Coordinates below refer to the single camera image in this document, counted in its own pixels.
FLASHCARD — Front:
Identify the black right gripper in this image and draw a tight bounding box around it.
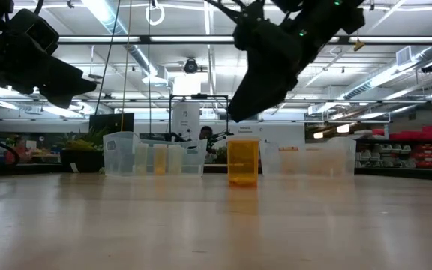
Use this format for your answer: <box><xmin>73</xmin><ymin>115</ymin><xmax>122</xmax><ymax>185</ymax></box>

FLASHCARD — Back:
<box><xmin>227</xmin><ymin>22</ymin><xmax>304</xmax><ymax>123</ymax></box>

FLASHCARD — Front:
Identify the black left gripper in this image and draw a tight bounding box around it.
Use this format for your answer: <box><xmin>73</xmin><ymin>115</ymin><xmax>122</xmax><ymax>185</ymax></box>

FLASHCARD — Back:
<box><xmin>0</xmin><ymin>14</ymin><xmax>98</xmax><ymax>109</ymax></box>

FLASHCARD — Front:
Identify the slim orange pill bottle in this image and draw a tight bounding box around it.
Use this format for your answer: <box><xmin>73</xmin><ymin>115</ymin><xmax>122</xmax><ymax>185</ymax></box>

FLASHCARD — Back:
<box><xmin>152</xmin><ymin>143</ymin><xmax>169</xmax><ymax>176</ymax></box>

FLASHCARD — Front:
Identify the clear plastic bin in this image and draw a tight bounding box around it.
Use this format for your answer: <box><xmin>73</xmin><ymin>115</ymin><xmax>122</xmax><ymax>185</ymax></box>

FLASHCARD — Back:
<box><xmin>102</xmin><ymin>130</ymin><xmax>209</xmax><ymax>178</ymax></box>
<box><xmin>259</xmin><ymin>136</ymin><xmax>357</xmax><ymax>178</ymax></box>

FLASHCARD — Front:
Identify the black monitor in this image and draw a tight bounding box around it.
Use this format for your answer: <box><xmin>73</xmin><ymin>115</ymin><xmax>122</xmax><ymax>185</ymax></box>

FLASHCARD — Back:
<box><xmin>88</xmin><ymin>112</ymin><xmax>135</xmax><ymax>134</ymax></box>

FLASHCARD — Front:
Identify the person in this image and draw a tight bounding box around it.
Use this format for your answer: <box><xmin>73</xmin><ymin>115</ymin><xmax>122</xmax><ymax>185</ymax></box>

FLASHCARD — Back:
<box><xmin>199</xmin><ymin>125</ymin><xmax>215</xmax><ymax>155</ymax></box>

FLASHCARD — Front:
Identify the white poster panel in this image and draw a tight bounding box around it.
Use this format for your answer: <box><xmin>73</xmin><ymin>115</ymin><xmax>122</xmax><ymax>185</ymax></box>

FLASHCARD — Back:
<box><xmin>171</xmin><ymin>100</ymin><xmax>202</xmax><ymax>143</ymax></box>

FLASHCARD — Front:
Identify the white ceiling unit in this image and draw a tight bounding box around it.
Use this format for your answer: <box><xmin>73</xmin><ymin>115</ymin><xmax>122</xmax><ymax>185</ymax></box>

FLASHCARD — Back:
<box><xmin>141</xmin><ymin>64</ymin><xmax>170</xmax><ymax>88</ymax></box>

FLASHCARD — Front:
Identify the overhead light bar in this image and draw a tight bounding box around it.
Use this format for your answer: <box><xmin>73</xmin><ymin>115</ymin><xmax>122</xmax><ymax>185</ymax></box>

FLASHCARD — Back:
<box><xmin>56</xmin><ymin>34</ymin><xmax>432</xmax><ymax>46</ymax></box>

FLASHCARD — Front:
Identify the yellow hanging hook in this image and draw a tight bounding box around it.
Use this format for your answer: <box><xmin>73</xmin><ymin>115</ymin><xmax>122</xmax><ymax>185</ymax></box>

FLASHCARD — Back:
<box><xmin>352</xmin><ymin>31</ymin><xmax>366</xmax><ymax>53</ymax></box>

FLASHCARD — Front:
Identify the shelf with red bins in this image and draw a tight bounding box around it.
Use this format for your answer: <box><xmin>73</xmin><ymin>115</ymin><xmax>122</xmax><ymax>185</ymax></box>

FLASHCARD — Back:
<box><xmin>354</xmin><ymin>124</ymin><xmax>432</xmax><ymax>170</ymax></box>

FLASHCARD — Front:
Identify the black metal frame stand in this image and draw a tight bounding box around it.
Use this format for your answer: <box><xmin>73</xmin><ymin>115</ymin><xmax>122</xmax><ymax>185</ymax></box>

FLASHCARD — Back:
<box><xmin>168</xmin><ymin>93</ymin><xmax>230</xmax><ymax>143</ymax></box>

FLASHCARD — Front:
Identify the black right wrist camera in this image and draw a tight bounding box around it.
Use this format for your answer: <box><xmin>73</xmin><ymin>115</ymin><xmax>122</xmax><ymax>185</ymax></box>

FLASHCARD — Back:
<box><xmin>203</xmin><ymin>0</ymin><xmax>266</xmax><ymax>52</ymax></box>

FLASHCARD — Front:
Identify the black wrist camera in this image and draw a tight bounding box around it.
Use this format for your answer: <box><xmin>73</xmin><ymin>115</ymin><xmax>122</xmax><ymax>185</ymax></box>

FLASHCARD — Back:
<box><xmin>8</xmin><ymin>8</ymin><xmax>61</xmax><ymax>56</ymax></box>
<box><xmin>203</xmin><ymin>0</ymin><xmax>266</xmax><ymax>52</ymax></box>

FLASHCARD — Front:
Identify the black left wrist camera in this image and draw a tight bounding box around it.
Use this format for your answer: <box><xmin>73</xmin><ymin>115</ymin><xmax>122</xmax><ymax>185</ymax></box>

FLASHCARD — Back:
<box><xmin>8</xmin><ymin>8</ymin><xmax>61</xmax><ymax>56</ymax></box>

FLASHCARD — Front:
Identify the yellow hanging cord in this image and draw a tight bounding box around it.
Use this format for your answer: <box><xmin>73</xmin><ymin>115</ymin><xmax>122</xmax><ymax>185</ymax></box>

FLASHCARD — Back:
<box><xmin>119</xmin><ymin>0</ymin><xmax>134</xmax><ymax>133</ymax></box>

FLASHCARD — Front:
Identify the round black ceiling camera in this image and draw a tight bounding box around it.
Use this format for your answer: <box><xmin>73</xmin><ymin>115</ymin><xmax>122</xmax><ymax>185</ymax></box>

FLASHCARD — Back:
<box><xmin>183</xmin><ymin>57</ymin><xmax>200</xmax><ymax>75</ymax></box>

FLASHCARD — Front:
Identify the silver ceiling duct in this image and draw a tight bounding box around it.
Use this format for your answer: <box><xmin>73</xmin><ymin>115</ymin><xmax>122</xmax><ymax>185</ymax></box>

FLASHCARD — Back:
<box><xmin>84</xmin><ymin>0</ymin><xmax>159</xmax><ymax>76</ymax></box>
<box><xmin>342</xmin><ymin>44</ymin><xmax>432</xmax><ymax>101</ymax></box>

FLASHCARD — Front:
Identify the thin black hanging cable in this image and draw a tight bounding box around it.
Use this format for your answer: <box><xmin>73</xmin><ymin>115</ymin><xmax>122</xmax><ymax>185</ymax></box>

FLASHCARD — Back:
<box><xmin>147</xmin><ymin>0</ymin><xmax>152</xmax><ymax>133</ymax></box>

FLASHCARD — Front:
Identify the white cable ring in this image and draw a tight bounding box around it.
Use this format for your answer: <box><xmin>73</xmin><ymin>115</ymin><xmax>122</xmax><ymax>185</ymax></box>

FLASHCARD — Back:
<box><xmin>144</xmin><ymin>0</ymin><xmax>167</xmax><ymax>27</ymax></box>

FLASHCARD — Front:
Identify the black table edge rail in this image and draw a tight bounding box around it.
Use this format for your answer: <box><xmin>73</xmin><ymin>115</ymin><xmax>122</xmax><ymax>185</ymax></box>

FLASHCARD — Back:
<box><xmin>0</xmin><ymin>160</ymin><xmax>432</xmax><ymax>184</ymax></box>

